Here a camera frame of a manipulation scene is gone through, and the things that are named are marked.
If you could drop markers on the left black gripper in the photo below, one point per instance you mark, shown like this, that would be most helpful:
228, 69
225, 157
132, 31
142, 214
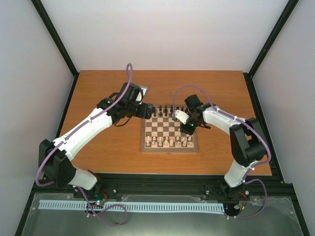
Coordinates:
146, 112

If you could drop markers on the wooden chess board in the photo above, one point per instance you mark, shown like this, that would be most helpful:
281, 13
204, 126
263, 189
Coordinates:
161, 129

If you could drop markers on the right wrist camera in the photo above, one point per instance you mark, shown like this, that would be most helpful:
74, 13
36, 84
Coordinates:
181, 116

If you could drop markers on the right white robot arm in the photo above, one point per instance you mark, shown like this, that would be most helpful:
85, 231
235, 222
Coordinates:
247, 141

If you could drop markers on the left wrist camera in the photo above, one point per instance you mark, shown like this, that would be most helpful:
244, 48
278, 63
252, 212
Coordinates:
143, 92

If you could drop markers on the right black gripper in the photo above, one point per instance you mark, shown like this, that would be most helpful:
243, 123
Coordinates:
189, 131

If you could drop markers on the dark chess pieces row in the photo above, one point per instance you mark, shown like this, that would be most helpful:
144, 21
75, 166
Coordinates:
167, 110

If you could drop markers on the light blue cable duct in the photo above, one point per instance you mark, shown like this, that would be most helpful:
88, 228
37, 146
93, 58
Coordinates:
139, 207

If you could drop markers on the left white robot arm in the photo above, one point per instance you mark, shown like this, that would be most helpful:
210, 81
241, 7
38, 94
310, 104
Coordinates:
55, 156

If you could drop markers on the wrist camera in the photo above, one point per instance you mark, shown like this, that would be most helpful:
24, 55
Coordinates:
181, 116
143, 92

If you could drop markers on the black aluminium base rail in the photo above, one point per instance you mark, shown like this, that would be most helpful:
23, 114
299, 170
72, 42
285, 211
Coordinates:
118, 185

